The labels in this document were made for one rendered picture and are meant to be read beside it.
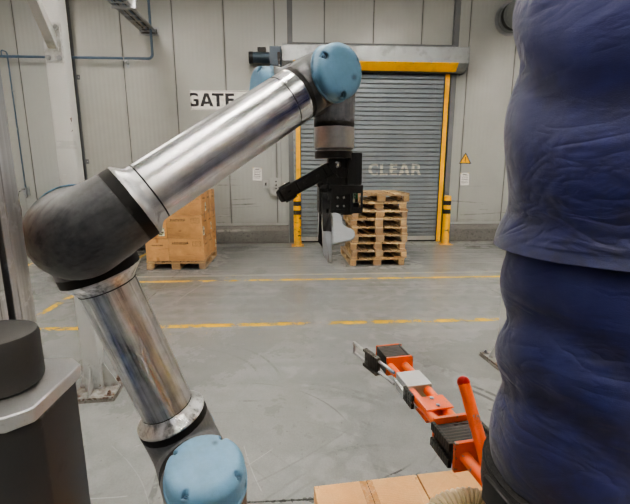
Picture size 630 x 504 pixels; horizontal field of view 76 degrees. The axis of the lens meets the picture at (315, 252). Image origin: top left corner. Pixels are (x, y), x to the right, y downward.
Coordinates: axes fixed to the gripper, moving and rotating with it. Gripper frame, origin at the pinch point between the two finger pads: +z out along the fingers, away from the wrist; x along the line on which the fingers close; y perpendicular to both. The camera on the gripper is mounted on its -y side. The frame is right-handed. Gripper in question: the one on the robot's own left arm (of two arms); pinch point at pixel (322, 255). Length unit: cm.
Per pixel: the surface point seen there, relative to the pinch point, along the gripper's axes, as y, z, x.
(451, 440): 22.6, 32.0, -14.0
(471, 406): 25.6, 25.0, -14.4
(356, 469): 29, 152, 124
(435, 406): 23.6, 32.2, -2.7
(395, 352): 21.3, 31.3, 21.5
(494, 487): 17.5, 20.5, -38.0
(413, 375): 22.9, 32.1, 10.4
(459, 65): 366, -243, 851
